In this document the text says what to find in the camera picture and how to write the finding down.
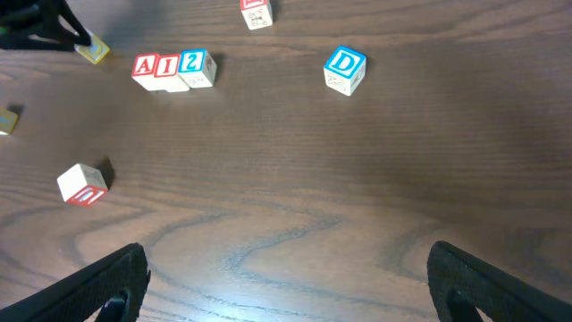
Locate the red letter E block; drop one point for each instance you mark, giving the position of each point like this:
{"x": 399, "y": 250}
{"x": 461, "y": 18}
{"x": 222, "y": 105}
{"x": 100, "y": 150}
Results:
{"x": 258, "y": 14}

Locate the red letter I block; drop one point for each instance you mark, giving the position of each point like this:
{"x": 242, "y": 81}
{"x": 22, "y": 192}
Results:
{"x": 167, "y": 74}

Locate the white block with number three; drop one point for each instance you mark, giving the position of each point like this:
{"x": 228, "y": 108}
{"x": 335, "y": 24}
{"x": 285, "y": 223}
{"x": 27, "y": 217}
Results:
{"x": 95, "y": 52}

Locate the white block with cow picture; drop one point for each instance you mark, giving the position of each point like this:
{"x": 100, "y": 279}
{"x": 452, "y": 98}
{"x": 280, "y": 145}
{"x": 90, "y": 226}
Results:
{"x": 8, "y": 120}

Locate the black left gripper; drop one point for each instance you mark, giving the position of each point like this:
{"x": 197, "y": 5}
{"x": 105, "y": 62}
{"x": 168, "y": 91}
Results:
{"x": 22, "y": 18}

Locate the blue letter D block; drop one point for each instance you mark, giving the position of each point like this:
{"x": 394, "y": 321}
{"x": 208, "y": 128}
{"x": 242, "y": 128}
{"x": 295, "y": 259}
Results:
{"x": 344, "y": 70}

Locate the white block near centre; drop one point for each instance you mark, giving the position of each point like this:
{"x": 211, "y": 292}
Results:
{"x": 82, "y": 185}

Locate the red letter A block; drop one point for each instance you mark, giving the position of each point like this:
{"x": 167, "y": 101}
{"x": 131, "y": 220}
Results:
{"x": 143, "y": 71}

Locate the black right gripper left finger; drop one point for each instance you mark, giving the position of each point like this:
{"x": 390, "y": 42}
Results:
{"x": 113, "y": 287}

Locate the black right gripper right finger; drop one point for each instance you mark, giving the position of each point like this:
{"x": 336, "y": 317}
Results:
{"x": 463, "y": 286}

